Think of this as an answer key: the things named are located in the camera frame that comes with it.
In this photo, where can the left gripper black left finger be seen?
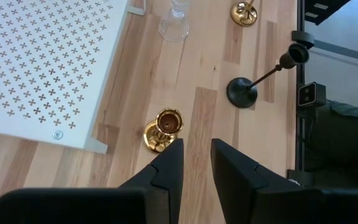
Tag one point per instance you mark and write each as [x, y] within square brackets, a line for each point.
[154, 202]

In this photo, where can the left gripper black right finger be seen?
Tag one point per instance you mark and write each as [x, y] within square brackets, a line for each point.
[244, 199]

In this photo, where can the short gold candlestick holder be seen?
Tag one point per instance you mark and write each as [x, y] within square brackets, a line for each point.
[169, 123]

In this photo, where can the short black candlestick holder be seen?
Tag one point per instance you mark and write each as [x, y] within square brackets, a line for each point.
[241, 93]

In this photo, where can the clear glass candlestick holder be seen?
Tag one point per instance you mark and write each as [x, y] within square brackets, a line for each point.
[174, 29]

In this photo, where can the tall gold candlestick holder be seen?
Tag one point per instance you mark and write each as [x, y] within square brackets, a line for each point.
[242, 15]

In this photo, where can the person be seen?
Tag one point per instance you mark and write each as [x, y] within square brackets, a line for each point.
[337, 140]

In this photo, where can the white perforated metal shelf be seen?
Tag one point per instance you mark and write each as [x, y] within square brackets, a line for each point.
[42, 46]

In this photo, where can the black box with labels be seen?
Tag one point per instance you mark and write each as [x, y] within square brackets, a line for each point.
[322, 9]

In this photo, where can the black table-level camera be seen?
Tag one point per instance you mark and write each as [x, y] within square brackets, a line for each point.
[308, 95]

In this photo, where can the black aluminium frame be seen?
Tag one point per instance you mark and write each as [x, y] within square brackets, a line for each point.
[300, 68]

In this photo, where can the black frame clip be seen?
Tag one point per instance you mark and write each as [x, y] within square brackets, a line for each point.
[303, 39]

